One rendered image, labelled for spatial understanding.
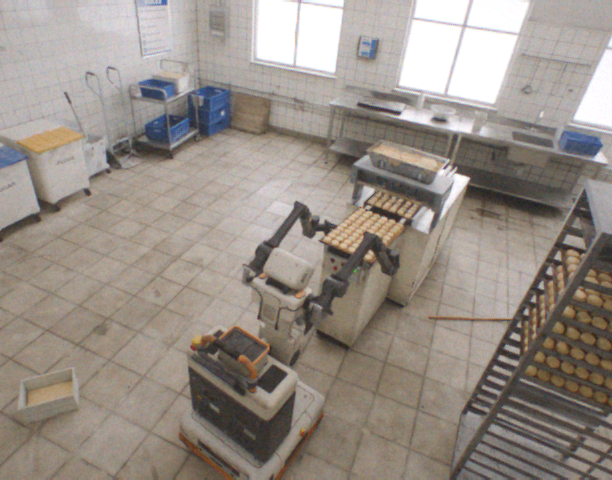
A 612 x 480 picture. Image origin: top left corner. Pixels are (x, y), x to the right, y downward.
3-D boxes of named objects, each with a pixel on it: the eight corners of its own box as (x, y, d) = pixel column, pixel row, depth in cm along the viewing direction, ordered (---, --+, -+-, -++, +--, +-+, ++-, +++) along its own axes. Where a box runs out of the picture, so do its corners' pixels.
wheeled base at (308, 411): (259, 509, 215) (261, 487, 201) (176, 440, 241) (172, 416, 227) (325, 417, 263) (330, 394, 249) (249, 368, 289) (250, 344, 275)
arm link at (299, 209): (297, 193, 240) (311, 201, 237) (297, 207, 252) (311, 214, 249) (253, 251, 220) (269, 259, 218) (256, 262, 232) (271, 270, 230)
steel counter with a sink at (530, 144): (321, 163, 600) (332, 76, 530) (336, 147, 654) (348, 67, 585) (572, 228, 509) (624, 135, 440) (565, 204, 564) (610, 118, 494)
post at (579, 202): (460, 415, 264) (588, 181, 167) (460, 411, 266) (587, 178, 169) (464, 417, 263) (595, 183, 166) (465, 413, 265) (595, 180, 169)
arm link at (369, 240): (366, 224, 223) (382, 229, 218) (369, 239, 233) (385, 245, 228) (320, 285, 204) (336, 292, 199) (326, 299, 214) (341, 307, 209)
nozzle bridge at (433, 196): (363, 188, 359) (370, 152, 340) (442, 216, 331) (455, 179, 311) (345, 202, 335) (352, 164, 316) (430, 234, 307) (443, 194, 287)
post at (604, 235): (448, 479, 229) (602, 231, 133) (449, 474, 232) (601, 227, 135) (454, 481, 228) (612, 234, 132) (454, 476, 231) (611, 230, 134)
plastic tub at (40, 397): (25, 425, 243) (17, 410, 234) (28, 395, 259) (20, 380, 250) (80, 409, 255) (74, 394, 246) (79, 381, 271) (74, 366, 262)
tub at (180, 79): (163, 83, 585) (162, 68, 574) (191, 88, 579) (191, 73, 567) (150, 89, 556) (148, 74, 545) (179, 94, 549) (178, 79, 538)
